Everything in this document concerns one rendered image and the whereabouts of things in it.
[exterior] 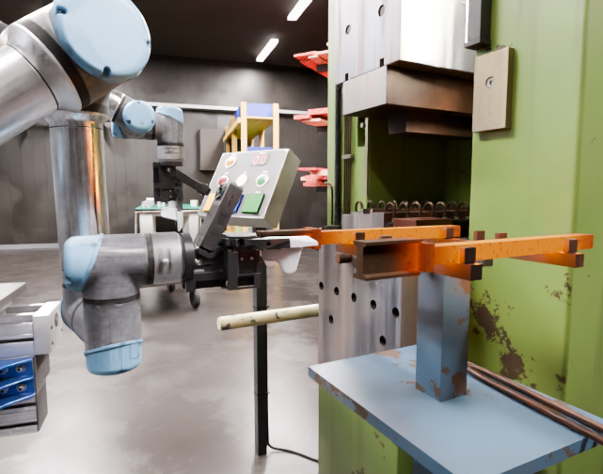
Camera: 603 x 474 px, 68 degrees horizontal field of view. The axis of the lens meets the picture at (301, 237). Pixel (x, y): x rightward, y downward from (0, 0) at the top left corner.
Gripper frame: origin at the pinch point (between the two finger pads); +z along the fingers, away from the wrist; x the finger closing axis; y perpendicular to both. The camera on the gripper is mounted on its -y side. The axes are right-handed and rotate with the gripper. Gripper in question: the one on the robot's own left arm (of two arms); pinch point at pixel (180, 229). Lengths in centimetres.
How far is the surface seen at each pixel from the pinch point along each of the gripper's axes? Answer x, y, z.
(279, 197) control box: -13.0, -34.2, -9.6
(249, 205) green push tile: -15.2, -24.0, -6.7
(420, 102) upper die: 31, -61, -35
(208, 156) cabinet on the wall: -782, -95, -83
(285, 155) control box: -15.7, -37.0, -24.0
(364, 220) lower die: 24, -48, -3
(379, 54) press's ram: 30, -49, -47
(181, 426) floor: -61, -1, 93
